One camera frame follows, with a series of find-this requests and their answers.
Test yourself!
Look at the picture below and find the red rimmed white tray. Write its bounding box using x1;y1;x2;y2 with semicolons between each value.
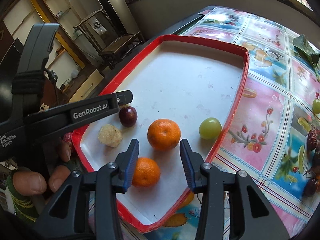
72;35;249;233

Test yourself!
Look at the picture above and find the green grape on table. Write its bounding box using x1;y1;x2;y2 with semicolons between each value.
312;99;320;115

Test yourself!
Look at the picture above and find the orange mandarin front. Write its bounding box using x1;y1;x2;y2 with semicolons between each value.
147;119;181;152

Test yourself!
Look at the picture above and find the red date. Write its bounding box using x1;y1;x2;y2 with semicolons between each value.
306;129;319;151

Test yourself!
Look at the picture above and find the wooden cabinet drawer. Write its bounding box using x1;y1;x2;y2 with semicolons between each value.
69;70;104;103

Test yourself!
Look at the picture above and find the orange mandarin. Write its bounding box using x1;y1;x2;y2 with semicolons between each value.
132;157;161;187
147;119;181;152

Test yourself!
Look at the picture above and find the large green leaf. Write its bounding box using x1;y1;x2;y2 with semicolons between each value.
293;34;319;82

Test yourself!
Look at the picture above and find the dark red plum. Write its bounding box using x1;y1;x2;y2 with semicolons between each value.
118;106;138;127

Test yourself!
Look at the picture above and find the person left hand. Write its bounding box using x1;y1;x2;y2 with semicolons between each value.
12;139;72;197

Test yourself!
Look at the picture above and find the floral plastic tablecloth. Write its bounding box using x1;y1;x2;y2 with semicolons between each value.
147;6;320;240

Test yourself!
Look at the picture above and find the pale cake piece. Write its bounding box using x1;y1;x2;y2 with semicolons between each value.
98;124;123;148

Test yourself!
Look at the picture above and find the dark wooden chair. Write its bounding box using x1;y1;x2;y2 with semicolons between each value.
73;8;144;69

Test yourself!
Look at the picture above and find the green grape in tray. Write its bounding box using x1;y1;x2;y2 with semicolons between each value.
199;118;222;140

